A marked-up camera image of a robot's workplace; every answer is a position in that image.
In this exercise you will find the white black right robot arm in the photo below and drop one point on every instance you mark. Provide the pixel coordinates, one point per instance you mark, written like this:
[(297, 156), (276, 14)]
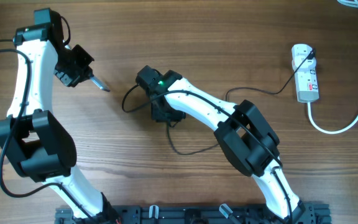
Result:
[(243, 134)]

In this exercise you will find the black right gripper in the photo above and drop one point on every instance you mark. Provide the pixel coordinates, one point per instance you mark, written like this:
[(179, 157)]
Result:
[(156, 116)]

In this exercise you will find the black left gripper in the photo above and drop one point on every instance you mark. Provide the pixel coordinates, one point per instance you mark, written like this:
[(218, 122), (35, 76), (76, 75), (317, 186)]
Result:
[(84, 73)]

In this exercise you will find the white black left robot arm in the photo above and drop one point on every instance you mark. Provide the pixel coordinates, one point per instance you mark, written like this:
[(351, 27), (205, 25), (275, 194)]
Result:
[(31, 138)]

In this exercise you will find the white usb charger adapter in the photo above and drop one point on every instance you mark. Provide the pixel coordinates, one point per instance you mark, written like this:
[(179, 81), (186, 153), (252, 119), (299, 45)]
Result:
[(302, 64)]

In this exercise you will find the white power strip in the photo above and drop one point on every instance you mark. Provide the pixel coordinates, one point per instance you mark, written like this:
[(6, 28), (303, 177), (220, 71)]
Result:
[(306, 83)]

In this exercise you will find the blue screen smartphone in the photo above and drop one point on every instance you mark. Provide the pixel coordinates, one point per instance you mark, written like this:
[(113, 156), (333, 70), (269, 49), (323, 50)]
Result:
[(101, 85)]

